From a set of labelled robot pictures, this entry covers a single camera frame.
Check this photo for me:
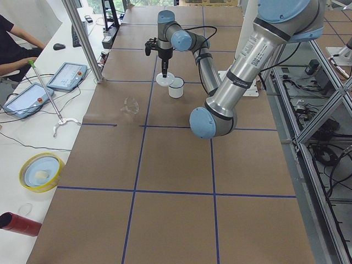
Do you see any light blue plate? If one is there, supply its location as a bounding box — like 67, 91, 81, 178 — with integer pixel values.
24, 156, 59, 187

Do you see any near teach pendant tablet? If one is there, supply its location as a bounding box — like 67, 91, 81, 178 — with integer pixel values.
3, 82, 49, 119

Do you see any aluminium frame post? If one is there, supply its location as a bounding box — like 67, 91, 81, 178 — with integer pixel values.
62, 0, 104, 84

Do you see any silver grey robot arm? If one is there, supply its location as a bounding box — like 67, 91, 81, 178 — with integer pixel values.
156, 1, 326, 139

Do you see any far teach pendant tablet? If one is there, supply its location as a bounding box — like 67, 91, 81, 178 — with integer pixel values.
46, 62, 87, 91

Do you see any red cylinder tube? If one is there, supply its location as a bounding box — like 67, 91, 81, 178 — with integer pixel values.
1, 212, 42, 237

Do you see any teach pendant tablet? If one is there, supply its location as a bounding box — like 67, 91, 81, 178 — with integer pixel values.
3, 82, 49, 119
46, 62, 87, 91

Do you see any white food piece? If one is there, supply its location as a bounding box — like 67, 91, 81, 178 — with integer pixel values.
35, 170, 49, 181

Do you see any seated person black shirt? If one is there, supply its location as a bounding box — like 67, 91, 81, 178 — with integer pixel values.
1, 15, 46, 82

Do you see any white round cup lid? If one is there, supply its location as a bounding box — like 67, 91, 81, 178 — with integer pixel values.
156, 72, 175, 86

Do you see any metal reacher grabber tool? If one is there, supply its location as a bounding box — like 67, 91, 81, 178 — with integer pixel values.
29, 59, 81, 138

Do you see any aluminium side frame rail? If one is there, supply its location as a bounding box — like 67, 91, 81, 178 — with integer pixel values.
263, 41, 351, 263

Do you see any black computer mouse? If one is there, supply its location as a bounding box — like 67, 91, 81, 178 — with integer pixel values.
53, 43, 66, 51

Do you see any white enamel cup blue rim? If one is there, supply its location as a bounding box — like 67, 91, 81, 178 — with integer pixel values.
168, 77, 184, 98

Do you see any black keyboard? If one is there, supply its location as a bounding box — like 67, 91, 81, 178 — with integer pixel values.
71, 26, 81, 47

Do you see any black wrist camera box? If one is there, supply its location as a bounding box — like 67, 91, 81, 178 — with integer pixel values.
145, 38, 159, 56

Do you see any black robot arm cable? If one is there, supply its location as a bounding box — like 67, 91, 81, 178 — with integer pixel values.
181, 25, 221, 94

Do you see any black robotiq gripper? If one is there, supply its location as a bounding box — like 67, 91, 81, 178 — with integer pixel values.
158, 48, 173, 78

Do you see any yellow tape roll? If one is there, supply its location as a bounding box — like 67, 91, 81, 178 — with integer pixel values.
19, 152, 65, 193

